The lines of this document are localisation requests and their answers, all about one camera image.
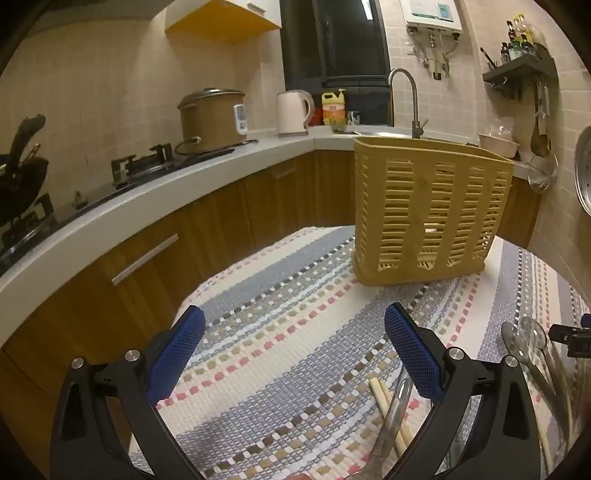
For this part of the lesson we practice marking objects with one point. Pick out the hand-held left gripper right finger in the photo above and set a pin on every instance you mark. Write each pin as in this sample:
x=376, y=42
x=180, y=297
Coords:
x=415, y=355

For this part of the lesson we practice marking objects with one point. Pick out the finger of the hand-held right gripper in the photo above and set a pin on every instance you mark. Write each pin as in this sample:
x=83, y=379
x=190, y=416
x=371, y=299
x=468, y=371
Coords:
x=577, y=339

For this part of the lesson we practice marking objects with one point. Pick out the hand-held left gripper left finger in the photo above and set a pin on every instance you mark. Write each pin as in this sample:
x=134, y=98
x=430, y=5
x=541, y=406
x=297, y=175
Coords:
x=181, y=348

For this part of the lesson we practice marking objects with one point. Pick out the wooden chopstick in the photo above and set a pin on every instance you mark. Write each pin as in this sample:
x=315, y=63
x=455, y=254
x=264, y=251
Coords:
x=379, y=400
x=387, y=392

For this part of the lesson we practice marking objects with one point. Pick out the yellow plastic utensil basket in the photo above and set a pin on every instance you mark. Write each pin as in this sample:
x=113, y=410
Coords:
x=429, y=212

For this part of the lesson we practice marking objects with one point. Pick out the round metal steamer tray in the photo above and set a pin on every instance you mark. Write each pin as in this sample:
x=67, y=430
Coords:
x=584, y=175

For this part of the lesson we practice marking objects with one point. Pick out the hanging metal strainer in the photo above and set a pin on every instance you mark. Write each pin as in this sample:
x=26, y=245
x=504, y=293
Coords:
x=542, y=173

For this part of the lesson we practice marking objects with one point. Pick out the black gas stove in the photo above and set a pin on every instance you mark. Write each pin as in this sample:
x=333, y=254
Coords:
x=92, y=194

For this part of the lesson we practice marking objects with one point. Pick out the hanging ladle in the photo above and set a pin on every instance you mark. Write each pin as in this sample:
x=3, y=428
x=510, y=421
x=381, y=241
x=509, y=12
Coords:
x=539, y=134

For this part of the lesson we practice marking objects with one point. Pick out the steel kitchen sink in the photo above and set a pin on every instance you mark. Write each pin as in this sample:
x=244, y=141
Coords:
x=392, y=134

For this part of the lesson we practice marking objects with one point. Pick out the brown rice cooker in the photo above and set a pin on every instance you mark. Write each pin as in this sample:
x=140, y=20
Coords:
x=207, y=120

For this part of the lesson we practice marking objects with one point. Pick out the black wok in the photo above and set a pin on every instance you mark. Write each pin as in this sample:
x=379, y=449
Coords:
x=23, y=175

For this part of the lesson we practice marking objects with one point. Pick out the steel kitchen faucet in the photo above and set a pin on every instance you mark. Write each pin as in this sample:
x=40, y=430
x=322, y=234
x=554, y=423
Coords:
x=414, y=99

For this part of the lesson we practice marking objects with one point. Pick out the cream electric kettle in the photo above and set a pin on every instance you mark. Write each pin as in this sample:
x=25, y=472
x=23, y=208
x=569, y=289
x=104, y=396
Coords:
x=292, y=113

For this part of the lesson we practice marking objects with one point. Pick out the yellow dish soap bottle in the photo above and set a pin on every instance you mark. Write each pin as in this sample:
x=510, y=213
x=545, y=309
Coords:
x=333, y=107

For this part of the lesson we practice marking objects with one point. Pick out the row of condiment bottles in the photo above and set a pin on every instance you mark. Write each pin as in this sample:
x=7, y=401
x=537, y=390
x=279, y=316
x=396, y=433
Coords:
x=519, y=44

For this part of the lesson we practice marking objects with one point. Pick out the water heater pipes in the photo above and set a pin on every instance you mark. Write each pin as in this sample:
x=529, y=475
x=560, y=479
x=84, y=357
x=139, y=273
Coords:
x=434, y=50

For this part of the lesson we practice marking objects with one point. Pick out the dark window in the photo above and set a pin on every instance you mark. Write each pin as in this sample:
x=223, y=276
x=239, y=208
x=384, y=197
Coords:
x=332, y=46

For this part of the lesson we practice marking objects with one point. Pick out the dark wall shelf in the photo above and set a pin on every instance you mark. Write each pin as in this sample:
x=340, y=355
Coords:
x=521, y=69

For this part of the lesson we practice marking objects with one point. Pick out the white and yellow wall cabinet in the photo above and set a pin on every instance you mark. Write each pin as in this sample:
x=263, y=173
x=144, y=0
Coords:
x=231, y=21

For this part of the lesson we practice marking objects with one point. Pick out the white wall water heater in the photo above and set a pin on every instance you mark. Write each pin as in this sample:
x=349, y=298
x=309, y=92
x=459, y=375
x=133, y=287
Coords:
x=431, y=14

